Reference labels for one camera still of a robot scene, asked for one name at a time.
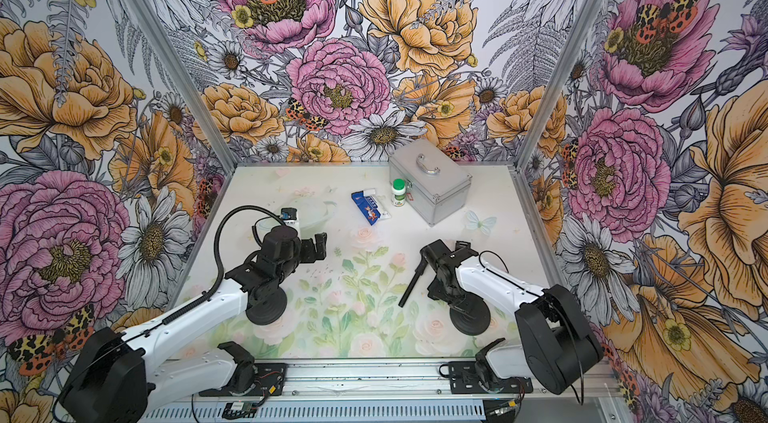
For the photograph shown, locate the black round stand base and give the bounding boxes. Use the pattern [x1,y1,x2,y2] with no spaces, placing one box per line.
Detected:
[449,293,491,336]

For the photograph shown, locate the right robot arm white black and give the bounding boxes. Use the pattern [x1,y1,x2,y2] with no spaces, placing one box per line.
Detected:
[415,240,604,395]

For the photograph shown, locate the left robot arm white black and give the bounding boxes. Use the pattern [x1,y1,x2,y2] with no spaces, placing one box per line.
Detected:
[58,225,327,422]

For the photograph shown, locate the silver aluminium first aid case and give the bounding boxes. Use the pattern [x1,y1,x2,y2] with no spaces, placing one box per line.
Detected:
[388,139,472,226]

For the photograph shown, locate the blue white bandage packet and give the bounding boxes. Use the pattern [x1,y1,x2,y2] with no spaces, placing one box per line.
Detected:
[351,189,391,226]

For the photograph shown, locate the white bottle green cap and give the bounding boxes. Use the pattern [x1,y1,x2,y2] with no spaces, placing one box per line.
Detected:
[391,178,407,207]

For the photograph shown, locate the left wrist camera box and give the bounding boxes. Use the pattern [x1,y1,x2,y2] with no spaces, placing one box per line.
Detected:
[280,207,299,228]

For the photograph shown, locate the left black corrugated cable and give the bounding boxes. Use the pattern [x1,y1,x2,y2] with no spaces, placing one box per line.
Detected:
[161,205,289,328]

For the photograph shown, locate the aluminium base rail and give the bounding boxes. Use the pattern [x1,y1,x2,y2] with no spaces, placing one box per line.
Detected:
[113,358,625,403]

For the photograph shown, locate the white perforated cable tray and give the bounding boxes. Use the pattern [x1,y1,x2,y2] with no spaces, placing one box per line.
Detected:
[142,398,486,422]

